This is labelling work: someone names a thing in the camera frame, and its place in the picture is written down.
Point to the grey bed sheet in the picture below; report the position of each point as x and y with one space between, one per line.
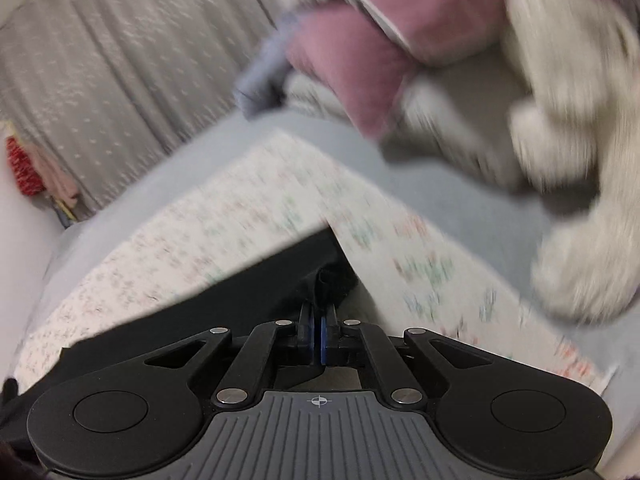
450 195

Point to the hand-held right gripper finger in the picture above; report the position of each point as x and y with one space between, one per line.
312 341
324 341

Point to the grey star patterned curtain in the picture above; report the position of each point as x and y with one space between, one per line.
100 60

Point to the white plush toy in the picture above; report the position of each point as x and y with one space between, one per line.
575 235

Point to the red hanging cloth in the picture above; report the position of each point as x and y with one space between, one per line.
22 167

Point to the blue-grey blanket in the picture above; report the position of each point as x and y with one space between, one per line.
260 80

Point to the grey quilt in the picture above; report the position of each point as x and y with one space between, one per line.
460 90

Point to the pink pillow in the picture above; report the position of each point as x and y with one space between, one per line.
350 60

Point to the floral printed blanket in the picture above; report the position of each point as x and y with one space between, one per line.
225 210

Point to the black pants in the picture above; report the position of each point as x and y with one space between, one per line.
225 300

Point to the coloured hangers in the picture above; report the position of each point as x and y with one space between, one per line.
65 212

